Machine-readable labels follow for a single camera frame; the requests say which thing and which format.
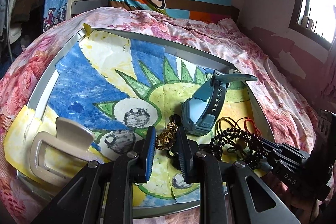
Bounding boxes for grey shelf board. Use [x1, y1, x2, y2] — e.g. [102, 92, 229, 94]
[71, 0, 109, 15]

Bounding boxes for blue digital wrist watch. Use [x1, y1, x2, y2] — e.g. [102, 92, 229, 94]
[181, 69, 259, 136]

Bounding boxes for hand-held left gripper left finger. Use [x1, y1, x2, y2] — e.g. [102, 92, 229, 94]
[31, 126, 156, 224]

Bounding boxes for gold chain necklace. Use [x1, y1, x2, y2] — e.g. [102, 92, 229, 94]
[156, 121, 181, 151]

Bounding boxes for black bead bracelet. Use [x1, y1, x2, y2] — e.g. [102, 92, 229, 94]
[209, 128, 265, 169]

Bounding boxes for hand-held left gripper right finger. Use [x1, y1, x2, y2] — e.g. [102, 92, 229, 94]
[176, 127, 297, 224]

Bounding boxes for pink floral blanket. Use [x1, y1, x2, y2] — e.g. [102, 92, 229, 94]
[0, 6, 318, 224]

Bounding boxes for grey framed tray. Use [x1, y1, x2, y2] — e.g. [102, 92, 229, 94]
[16, 27, 276, 219]

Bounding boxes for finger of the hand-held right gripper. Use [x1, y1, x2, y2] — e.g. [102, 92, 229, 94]
[259, 138, 311, 162]
[272, 159, 308, 187]

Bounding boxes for hanging clothes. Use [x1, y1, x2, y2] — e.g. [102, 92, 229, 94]
[0, 0, 53, 62]

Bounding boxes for beige hair claw clip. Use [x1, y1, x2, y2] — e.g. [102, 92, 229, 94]
[29, 117, 95, 188]

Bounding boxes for red cord bracelet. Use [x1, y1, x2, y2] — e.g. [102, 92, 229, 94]
[235, 119, 263, 138]

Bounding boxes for olive cord bracelet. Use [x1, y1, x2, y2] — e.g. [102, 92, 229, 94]
[215, 116, 238, 136]

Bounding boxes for dark framed window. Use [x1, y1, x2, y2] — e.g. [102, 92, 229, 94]
[289, 0, 336, 51]

